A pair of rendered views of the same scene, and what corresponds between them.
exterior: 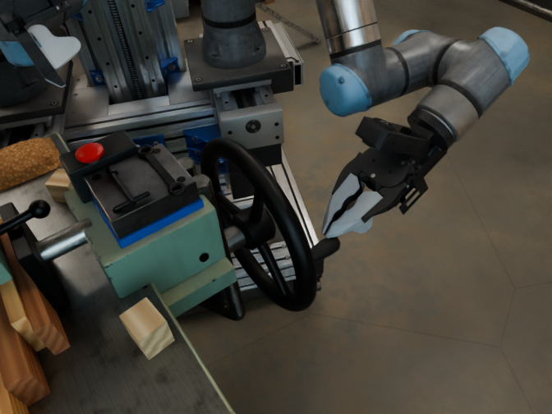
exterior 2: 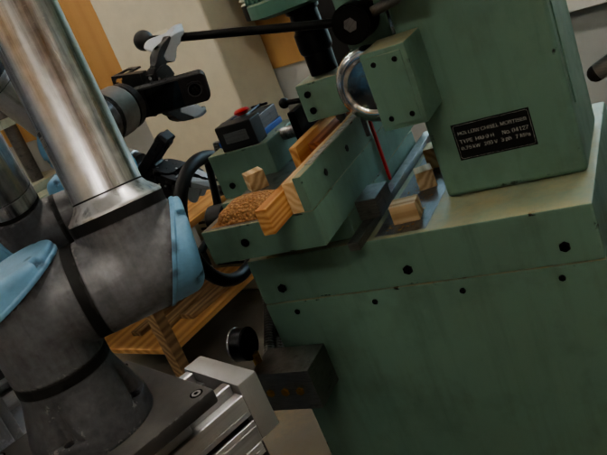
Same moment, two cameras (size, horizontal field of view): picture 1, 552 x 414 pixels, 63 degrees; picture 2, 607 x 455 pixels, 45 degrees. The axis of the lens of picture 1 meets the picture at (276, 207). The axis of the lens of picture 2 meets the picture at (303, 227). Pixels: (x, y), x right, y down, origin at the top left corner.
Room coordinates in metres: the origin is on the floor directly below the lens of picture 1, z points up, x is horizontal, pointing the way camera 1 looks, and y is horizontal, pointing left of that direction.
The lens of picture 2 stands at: (0.98, 1.43, 1.24)
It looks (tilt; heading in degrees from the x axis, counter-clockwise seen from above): 19 degrees down; 243
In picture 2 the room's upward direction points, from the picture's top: 22 degrees counter-clockwise
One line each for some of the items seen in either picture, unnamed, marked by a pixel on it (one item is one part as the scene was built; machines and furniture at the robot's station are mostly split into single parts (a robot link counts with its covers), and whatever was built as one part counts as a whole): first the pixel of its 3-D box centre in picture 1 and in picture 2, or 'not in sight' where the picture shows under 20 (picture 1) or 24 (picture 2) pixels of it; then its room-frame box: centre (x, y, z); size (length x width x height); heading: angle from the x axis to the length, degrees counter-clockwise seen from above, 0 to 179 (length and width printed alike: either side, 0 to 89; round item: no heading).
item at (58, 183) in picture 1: (66, 186); (255, 179); (0.46, 0.28, 0.92); 0.03 x 0.03 x 0.03; 75
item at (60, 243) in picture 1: (61, 243); (294, 130); (0.33, 0.24, 0.95); 0.09 x 0.07 x 0.09; 32
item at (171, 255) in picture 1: (146, 225); (260, 157); (0.38, 0.16, 0.91); 0.15 x 0.14 x 0.09; 32
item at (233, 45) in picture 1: (232, 32); not in sight; (1.00, 0.07, 0.87); 0.15 x 0.15 x 0.10
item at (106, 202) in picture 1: (130, 178); (244, 125); (0.38, 0.16, 0.99); 0.13 x 0.11 x 0.06; 32
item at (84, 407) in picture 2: (3, 66); (77, 394); (0.91, 0.56, 0.87); 0.15 x 0.15 x 0.10
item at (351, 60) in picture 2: not in sight; (374, 83); (0.31, 0.50, 1.02); 0.12 x 0.03 x 0.12; 122
